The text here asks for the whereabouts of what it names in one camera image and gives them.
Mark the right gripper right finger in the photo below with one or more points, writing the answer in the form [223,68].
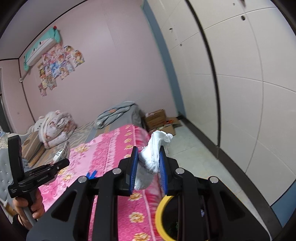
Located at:
[227,216]

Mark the anime posters on wall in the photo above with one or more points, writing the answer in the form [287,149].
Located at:
[59,62]

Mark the white wardrobe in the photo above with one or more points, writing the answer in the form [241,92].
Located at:
[235,66]

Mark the white paper label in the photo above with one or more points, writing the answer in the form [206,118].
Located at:
[63,153]

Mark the covered wall air conditioner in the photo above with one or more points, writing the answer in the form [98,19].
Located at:
[47,41]

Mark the grey folded blanket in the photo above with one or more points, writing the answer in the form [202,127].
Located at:
[129,110]

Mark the pink floral bedspread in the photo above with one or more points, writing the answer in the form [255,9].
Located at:
[103,153]

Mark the blue rubber glove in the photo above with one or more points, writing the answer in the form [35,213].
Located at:
[91,175]

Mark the grey patterned bed sheet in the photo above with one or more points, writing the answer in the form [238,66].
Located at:
[83,134]

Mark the flat open cardboard box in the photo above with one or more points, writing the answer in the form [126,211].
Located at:
[171,124]

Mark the grey tufted headboard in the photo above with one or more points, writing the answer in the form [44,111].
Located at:
[5,169]

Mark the folded floral quilt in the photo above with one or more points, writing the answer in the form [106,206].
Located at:
[56,127]

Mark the striped brown pillow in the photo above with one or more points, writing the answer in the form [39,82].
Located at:
[32,149]

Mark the white tissue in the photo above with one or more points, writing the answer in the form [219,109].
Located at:
[148,159]

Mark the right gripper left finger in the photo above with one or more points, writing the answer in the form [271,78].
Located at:
[88,205]

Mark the yellow rimmed black trash bin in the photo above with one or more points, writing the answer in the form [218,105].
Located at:
[168,223]

